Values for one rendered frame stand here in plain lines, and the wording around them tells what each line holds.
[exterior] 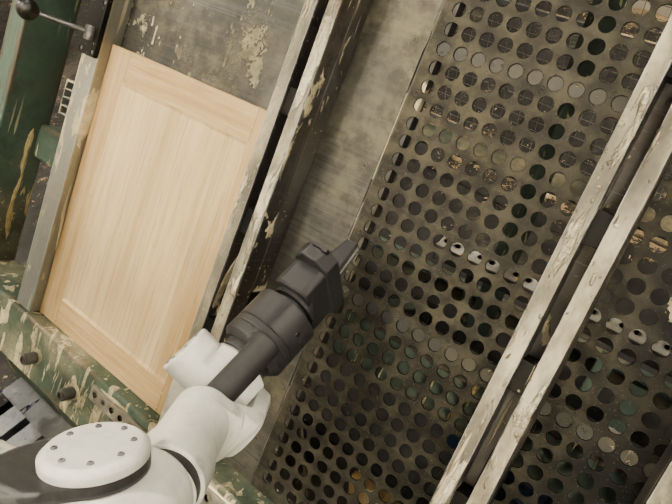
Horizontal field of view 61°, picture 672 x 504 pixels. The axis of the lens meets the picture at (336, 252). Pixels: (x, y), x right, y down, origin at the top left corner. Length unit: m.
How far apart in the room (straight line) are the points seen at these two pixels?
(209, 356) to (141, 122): 0.56
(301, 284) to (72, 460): 0.36
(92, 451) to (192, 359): 0.24
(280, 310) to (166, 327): 0.40
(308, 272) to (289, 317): 0.07
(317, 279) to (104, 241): 0.57
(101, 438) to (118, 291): 0.69
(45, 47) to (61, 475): 1.10
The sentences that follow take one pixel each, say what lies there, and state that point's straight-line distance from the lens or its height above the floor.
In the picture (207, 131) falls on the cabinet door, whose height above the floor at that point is 1.29.
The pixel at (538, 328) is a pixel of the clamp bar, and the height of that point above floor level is 1.30.
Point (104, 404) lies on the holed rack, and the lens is 1.16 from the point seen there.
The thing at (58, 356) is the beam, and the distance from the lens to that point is 1.26.
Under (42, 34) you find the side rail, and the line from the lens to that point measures 1.42.
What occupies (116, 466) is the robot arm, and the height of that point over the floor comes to 1.43.
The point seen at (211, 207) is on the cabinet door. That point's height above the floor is 1.20.
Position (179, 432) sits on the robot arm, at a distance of 0.54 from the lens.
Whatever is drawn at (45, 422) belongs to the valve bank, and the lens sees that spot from 1.37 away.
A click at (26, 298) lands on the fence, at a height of 0.92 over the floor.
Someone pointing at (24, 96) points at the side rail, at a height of 1.20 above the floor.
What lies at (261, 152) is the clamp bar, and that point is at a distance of 0.85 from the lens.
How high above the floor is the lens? 1.81
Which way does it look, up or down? 43 degrees down
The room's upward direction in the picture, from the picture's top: straight up
